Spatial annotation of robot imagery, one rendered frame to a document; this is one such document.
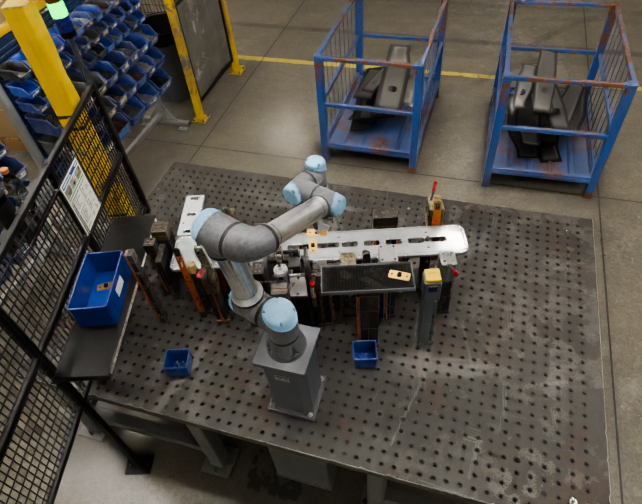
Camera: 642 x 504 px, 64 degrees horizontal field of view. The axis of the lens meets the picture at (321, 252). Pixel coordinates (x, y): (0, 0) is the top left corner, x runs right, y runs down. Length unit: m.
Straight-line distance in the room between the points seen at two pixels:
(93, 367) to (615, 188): 3.79
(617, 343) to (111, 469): 2.97
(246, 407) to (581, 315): 1.59
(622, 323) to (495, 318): 1.26
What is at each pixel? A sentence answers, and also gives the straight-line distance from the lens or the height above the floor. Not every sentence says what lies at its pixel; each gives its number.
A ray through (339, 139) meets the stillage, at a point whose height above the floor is 0.16.
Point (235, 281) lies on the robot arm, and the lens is 1.72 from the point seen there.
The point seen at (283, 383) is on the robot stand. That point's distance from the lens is 2.06.
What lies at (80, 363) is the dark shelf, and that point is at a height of 1.03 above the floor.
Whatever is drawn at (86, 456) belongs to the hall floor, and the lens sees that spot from 3.32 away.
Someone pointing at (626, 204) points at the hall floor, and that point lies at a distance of 4.45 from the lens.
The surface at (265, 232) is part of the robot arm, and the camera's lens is 1.50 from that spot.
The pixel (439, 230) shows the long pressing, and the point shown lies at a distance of 2.48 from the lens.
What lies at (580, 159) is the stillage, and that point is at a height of 0.16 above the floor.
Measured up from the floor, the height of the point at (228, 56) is 0.23.
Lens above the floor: 2.77
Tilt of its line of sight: 48 degrees down
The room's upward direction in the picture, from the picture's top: 6 degrees counter-clockwise
